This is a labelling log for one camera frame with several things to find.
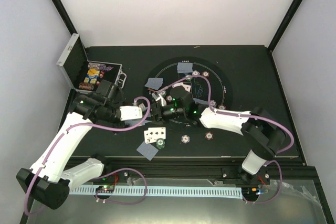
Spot face-up red pips card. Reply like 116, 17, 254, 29
172, 82, 191, 92

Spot face-up clubs card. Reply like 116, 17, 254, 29
144, 130, 153, 144
148, 127, 166, 140

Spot orange chips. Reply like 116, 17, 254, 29
217, 104, 226, 110
202, 71, 210, 78

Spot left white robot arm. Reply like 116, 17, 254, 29
16, 80, 146, 216

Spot blue playing card deck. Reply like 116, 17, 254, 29
124, 119, 151, 127

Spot blue chips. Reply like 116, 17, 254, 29
192, 70, 200, 76
210, 100, 217, 107

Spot brown chip row in case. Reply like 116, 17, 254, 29
78, 82, 95, 91

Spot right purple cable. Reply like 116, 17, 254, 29
157, 74, 294, 205

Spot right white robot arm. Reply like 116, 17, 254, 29
150, 103, 286, 184

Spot orange black poker chip stack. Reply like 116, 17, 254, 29
205, 132, 214, 140

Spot blue card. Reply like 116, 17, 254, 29
193, 98, 208, 105
136, 141, 159, 161
177, 62, 193, 74
144, 78, 163, 90

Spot yellow blue card box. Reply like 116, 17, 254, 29
83, 68, 100, 84

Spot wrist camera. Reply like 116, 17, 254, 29
119, 106, 143, 121
170, 86, 193, 109

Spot blue white poker chip stack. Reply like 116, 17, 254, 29
181, 135, 190, 144

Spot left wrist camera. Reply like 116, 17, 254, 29
119, 106, 143, 121

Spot black aluminium rail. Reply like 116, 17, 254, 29
102, 158, 320, 187

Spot round black poker mat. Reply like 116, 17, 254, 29
143, 56, 234, 133

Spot purple cable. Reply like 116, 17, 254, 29
157, 74, 294, 205
23, 96, 152, 217

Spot aluminium poker case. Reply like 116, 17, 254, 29
57, 33, 127, 94

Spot white slotted cable duct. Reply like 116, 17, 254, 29
70, 185, 243, 199

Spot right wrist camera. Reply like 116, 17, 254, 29
170, 86, 193, 109

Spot purple chip row in case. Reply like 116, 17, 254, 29
88, 62, 113, 72

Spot green poker chip stack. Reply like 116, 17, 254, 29
156, 138, 165, 149

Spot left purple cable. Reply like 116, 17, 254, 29
23, 96, 152, 217

